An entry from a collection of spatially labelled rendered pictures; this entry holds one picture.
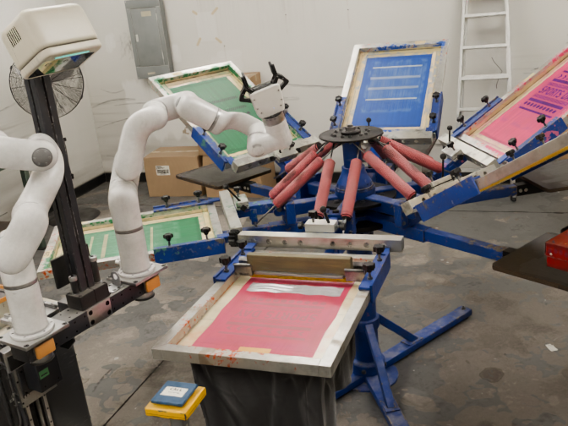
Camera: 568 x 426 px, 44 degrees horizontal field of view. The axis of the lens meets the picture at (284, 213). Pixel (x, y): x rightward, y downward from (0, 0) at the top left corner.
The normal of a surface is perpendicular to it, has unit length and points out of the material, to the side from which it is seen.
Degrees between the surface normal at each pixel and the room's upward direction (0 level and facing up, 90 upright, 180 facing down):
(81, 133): 90
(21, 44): 90
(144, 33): 90
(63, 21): 63
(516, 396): 0
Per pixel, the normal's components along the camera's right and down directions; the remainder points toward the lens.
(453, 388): -0.11, -0.94
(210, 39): -0.33, 0.35
